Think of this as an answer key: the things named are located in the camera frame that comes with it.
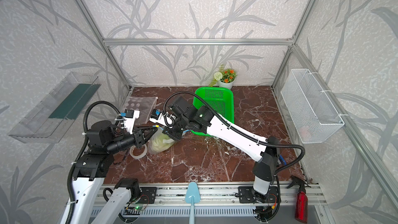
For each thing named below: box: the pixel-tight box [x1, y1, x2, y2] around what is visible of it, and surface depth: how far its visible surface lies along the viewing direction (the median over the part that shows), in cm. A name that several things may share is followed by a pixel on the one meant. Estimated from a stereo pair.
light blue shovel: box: [185, 181, 201, 224], surface depth 74 cm
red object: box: [286, 176, 312, 224], surface depth 71 cm
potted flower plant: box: [208, 64, 238, 90], surface depth 110 cm
